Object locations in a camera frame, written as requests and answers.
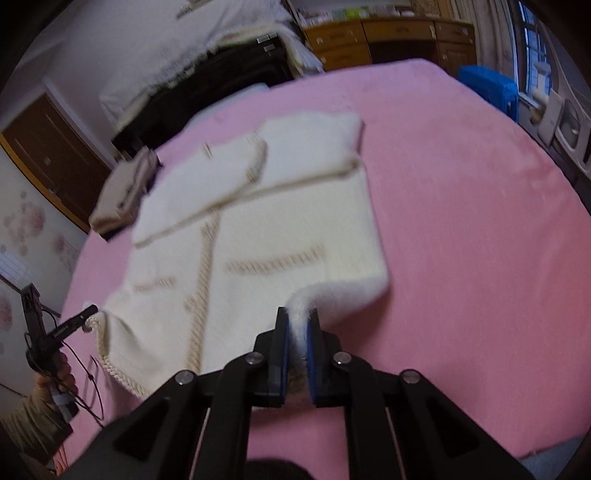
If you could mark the beige folded clothes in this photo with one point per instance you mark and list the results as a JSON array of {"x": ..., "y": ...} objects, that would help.
[{"x": 122, "y": 189}]

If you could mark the pink bed blanket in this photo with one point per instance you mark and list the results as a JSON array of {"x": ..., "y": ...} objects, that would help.
[{"x": 461, "y": 230}]

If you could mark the cream hanging cloth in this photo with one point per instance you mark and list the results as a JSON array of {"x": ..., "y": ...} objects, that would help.
[{"x": 302, "y": 55}]

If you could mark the person's left forearm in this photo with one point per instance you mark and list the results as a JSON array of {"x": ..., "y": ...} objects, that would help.
[{"x": 27, "y": 424}]

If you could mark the barred window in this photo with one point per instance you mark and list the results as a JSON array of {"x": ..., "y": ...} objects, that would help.
[{"x": 531, "y": 41}]

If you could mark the white fluffy cardigan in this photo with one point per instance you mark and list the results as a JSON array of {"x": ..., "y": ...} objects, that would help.
[{"x": 286, "y": 217}]

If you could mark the white grey ergonomic chair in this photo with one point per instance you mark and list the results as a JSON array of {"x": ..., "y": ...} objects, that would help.
[{"x": 572, "y": 129}]

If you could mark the patterned beige curtain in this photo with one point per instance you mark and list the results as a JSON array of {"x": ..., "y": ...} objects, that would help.
[{"x": 494, "y": 37}]

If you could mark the brown wooden door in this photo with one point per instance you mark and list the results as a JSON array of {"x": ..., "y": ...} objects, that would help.
[{"x": 51, "y": 152}]

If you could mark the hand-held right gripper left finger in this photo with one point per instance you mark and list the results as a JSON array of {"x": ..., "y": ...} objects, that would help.
[{"x": 284, "y": 355}]

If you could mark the person's grey trousers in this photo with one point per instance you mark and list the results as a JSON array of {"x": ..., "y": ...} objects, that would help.
[{"x": 549, "y": 461}]

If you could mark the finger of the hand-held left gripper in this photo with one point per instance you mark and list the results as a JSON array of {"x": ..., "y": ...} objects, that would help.
[{"x": 74, "y": 323}]

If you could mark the pale blue pillow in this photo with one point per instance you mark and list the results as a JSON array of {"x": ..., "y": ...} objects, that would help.
[{"x": 244, "y": 91}]

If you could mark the blue plastic stool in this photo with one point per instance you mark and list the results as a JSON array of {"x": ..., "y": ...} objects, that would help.
[{"x": 485, "y": 85}]

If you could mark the dark folded cloth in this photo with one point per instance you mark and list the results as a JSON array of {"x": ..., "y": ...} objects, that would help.
[{"x": 111, "y": 233}]

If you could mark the person's left hand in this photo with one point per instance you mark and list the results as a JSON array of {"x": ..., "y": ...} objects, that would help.
[{"x": 46, "y": 385}]

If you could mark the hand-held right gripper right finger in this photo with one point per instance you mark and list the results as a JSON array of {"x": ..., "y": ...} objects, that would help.
[{"x": 314, "y": 369}]

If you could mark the wooden desk with drawers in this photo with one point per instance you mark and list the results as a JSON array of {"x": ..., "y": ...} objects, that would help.
[{"x": 397, "y": 30}]

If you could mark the black piano with lace cover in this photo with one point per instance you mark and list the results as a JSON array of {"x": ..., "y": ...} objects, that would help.
[{"x": 184, "y": 32}]

